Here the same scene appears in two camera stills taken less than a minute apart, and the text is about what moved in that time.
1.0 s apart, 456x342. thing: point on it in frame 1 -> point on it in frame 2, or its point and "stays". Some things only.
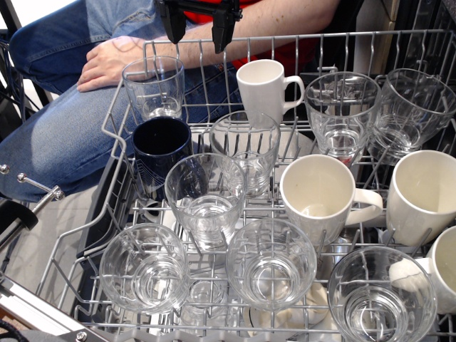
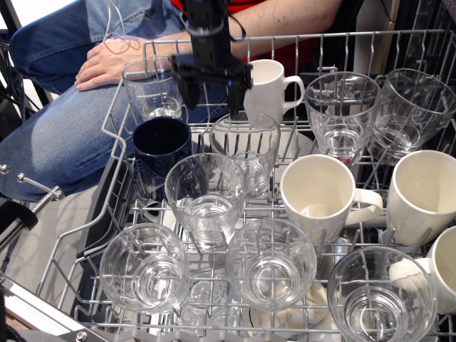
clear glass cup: [254, 137] stays
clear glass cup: [410, 107] stays
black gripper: [226, 12] -> [211, 60]
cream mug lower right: [441, 265] stays
